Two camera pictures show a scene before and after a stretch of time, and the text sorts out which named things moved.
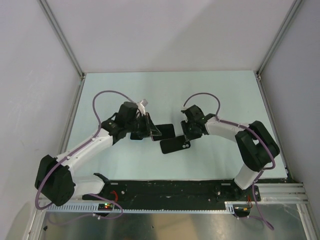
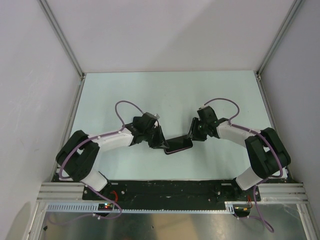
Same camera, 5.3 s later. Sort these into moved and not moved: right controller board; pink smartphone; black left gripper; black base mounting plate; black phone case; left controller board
Moved: pink smartphone; black left gripper
Not moved: right controller board; black phone case; black base mounting plate; left controller board
